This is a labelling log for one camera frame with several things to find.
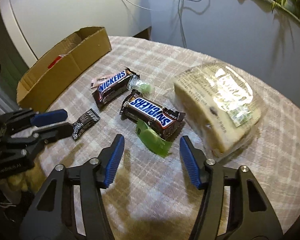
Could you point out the bagged sliced bread loaf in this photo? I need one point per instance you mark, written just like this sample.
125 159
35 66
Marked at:
215 110

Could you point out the brown cardboard box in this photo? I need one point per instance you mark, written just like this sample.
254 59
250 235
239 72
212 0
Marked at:
72 62

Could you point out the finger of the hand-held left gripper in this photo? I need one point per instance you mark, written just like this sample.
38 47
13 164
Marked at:
57 132
51 117

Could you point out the brown chocolate bar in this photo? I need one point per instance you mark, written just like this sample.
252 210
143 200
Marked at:
152 111
112 86

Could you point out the pink candy packet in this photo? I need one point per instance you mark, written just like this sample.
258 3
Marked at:
97 80

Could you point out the green candy packet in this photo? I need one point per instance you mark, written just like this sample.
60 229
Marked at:
152 140

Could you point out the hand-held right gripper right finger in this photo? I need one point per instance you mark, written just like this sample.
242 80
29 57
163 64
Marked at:
190 162

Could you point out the small black snack packet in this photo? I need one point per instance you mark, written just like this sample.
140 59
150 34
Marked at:
86 123

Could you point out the white wardrobe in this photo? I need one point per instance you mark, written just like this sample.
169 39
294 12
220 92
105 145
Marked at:
65 10

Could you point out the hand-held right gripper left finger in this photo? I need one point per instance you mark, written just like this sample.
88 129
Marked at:
113 160

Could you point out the clear green candy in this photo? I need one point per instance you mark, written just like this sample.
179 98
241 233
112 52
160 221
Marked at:
143 87

